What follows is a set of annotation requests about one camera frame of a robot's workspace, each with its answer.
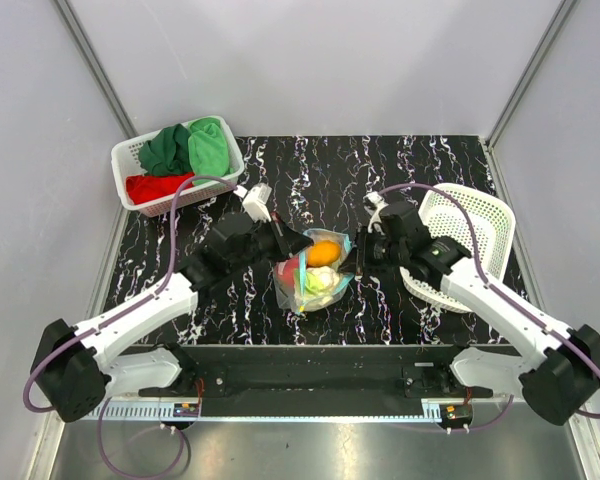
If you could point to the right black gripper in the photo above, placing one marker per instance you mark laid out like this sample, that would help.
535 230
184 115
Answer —
358 261

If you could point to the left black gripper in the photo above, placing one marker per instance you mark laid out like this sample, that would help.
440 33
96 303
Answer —
295 242

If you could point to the fake orange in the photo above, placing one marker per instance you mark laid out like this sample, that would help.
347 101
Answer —
323 253

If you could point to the fake white cauliflower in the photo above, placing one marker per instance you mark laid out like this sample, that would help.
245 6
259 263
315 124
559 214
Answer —
321 283

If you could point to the clear zip top bag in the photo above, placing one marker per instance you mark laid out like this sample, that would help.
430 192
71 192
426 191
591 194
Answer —
293 299

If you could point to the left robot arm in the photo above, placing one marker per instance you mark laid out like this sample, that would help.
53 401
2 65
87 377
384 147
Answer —
78 367

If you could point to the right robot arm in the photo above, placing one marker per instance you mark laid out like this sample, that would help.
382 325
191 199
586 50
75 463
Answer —
556 368

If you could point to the fake red apple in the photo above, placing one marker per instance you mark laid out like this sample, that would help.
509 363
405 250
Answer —
285 272

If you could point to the black marble pattern mat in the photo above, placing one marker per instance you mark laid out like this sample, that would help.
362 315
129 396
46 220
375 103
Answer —
316 181

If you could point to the light green cloth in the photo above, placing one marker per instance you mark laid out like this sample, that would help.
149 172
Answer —
207 148

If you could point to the white oval basket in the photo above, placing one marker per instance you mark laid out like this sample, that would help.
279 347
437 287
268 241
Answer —
476 217

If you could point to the dark green cloth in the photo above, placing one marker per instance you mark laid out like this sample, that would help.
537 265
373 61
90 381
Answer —
167 153

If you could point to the red cloth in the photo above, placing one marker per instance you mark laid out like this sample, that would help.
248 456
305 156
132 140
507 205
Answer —
145 188

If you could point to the white rectangular basket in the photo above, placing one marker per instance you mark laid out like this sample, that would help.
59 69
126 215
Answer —
125 163

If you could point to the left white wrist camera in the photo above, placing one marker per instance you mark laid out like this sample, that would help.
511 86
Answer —
254 201

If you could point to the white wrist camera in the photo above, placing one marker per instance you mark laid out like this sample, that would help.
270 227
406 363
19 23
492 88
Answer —
373 204
254 201

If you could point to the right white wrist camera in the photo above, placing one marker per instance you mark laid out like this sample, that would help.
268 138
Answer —
373 204

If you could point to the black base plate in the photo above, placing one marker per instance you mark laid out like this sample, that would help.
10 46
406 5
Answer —
371 382

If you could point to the left aluminium frame post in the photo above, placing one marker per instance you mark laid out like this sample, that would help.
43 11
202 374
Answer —
83 44

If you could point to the aluminium frame post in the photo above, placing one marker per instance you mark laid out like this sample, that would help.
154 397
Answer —
554 28
83 44

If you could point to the right aluminium frame post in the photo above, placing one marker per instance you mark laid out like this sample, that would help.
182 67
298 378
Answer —
554 28

